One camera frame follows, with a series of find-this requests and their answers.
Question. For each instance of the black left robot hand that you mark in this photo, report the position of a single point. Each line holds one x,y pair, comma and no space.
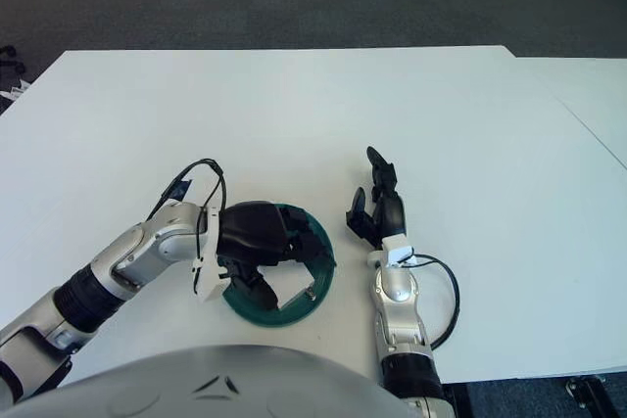
255,232

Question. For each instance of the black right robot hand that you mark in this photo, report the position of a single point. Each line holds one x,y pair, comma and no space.
392,215

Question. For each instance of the white charger block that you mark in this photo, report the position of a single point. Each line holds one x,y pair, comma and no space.
291,283

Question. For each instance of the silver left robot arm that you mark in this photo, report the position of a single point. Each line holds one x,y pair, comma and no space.
147,246

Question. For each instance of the green ribbed plate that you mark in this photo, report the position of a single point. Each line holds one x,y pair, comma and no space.
274,317

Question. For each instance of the silver robot torso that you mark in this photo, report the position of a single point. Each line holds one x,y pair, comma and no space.
196,388

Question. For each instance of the black table foot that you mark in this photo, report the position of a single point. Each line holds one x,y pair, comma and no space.
585,393

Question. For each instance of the black office chair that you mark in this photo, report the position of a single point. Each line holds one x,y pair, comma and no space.
6,51

